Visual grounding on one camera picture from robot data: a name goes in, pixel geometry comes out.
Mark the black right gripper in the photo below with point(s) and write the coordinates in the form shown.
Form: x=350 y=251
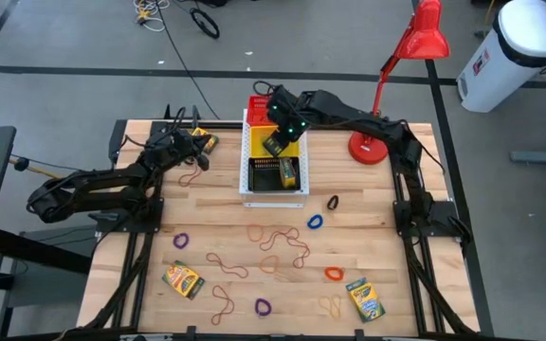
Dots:
x=287 y=113

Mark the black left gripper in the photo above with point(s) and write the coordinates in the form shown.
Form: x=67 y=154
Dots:
x=176 y=147

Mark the yellow green Crayola box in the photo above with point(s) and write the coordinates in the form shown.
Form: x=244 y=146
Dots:
x=212 y=142
x=288 y=173

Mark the yellow plastic basket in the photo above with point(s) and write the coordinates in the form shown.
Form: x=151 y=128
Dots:
x=256 y=142

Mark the black coil wristband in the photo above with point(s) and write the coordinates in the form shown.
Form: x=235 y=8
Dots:
x=329 y=202
x=188 y=160

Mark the black plastic basket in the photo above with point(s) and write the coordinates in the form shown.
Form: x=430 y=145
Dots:
x=263 y=177

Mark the red plastic basket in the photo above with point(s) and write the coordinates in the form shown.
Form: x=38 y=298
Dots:
x=256 y=113

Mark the blue coil wristband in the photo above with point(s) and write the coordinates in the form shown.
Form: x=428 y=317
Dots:
x=309 y=221

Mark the long red rubber band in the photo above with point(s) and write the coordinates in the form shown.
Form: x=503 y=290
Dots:
x=301 y=242

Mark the yellow Crayola crayon box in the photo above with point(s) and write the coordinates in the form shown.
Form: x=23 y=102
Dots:
x=183 y=279

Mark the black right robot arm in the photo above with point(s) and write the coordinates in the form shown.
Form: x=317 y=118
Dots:
x=358 y=116

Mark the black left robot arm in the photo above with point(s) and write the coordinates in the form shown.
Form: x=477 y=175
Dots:
x=88 y=189

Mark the red desk lamp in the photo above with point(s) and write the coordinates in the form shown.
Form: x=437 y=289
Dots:
x=424 y=33

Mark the purple coil wristband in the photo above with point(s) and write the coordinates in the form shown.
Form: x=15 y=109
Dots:
x=256 y=307
x=175 y=240

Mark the orange coil wristband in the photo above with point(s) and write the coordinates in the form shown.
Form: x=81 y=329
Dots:
x=326 y=273

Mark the pale orange rubber band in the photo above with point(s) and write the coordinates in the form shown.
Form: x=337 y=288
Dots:
x=331 y=305

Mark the green Crayola pencil box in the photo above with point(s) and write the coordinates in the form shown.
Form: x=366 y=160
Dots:
x=365 y=300

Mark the white trash bin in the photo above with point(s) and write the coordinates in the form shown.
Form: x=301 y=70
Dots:
x=515 y=61

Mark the black aluminium rig frame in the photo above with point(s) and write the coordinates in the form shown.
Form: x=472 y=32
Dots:
x=150 y=284

